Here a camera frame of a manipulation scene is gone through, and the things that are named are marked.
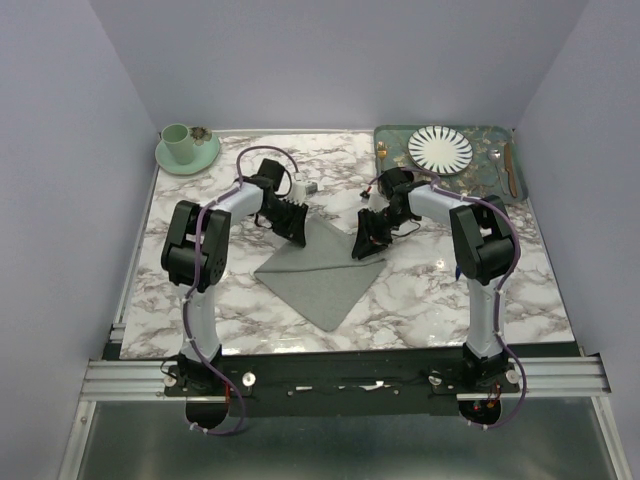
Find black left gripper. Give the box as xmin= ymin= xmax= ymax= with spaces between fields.
xmin=259 ymin=198 xmax=308 ymax=247

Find white blue striped plate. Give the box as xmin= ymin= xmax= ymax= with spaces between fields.
xmin=407 ymin=125 xmax=473 ymax=176

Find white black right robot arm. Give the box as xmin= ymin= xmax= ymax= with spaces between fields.
xmin=352 ymin=167 xmax=521 ymax=392

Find grey woven cloth napkin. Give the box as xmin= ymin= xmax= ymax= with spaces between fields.
xmin=254 ymin=215 xmax=386 ymax=332

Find silver spoon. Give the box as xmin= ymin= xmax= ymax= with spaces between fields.
xmin=487 ymin=148 xmax=509 ymax=195

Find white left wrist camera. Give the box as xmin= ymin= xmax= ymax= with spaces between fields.
xmin=289 ymin=173 xmax=318 ymax=203

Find brown wooden knife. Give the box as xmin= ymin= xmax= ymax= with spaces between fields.
xmin=504 ymin=142 xmax=518 ymax=198

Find aluminium extrusion rail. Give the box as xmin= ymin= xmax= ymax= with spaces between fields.
xmin=80 ymin=357 xmax=611 ymax=403

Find mint green floral plate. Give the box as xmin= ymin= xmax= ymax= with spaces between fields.
xmin=155 ymin=126 xmax=220 ymax=176

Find gold fork green handle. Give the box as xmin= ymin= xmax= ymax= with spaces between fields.
xmin=376 ymin=141 xmax=388 ymax=173

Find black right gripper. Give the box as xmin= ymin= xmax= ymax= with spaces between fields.
xmin=351 ymin=206 xmax=411 ymax=261

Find black metal base frame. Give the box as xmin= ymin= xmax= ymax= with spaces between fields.
xmin=102 ymin=344 xmax=584 ymax=419

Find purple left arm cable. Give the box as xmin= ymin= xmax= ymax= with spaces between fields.
xmin=180 ymin=144 xmax=306 ymax=436

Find mint green cup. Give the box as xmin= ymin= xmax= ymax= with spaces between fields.
xmin=161 ymin=123 xmax=195 ymax=165

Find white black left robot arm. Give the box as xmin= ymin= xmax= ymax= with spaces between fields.
xmin=161 ymin=160 xmax=308 ymax=395

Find teal floral serving tray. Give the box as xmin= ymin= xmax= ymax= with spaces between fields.
xmin=373 ymin=125 xmax=528 ymax=204

